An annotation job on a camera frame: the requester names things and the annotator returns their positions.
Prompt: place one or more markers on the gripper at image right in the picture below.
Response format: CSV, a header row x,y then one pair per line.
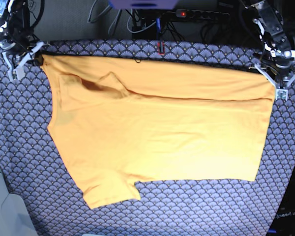
x,y
279,68

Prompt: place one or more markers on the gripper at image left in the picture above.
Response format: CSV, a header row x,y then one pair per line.
x,y
25,50

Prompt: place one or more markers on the yellow T-shirt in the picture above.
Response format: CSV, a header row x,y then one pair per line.
x,y
116,122

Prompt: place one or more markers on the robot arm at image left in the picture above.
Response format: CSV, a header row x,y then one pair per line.
x,y
15,19

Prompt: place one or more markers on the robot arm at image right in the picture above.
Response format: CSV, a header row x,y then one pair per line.
x,y
270,22

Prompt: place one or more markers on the purple box at top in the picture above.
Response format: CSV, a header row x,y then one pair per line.
x,y
143,4

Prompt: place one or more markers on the black power strip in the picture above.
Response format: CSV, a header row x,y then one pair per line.
x,y
181,15

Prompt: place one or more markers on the red-framed black clip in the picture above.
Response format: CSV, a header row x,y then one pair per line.
x,y
161,48

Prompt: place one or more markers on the blue fan-patterned tablecloth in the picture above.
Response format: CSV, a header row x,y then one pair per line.
x,y
33,170

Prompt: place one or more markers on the black OpenArm case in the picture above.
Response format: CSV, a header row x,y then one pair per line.
x,y
284,221

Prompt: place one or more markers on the white furniture at lower left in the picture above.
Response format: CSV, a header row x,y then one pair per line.
x,y
14,217

